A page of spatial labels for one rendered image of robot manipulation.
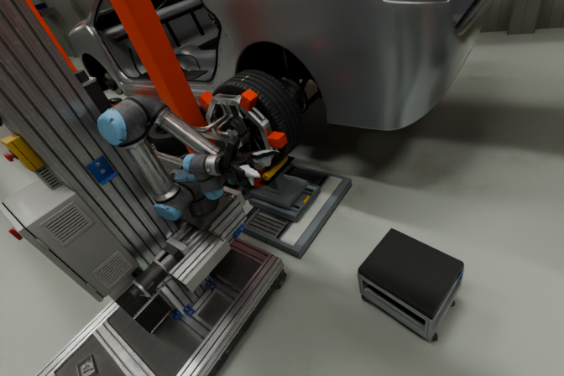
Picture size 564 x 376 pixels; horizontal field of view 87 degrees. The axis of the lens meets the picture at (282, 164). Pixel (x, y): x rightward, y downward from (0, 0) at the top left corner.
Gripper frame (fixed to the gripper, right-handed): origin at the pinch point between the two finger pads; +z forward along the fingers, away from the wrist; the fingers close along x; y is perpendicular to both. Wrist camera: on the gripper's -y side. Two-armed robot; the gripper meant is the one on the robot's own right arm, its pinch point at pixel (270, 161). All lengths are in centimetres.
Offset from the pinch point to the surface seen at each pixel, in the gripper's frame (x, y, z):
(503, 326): -44, 119, 84
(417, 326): -24, 106, 45
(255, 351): 2, 125, -38
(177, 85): -82, -8, -107
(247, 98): -69, 1, -47
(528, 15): -464, 36, 167
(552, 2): -474, 26, 192
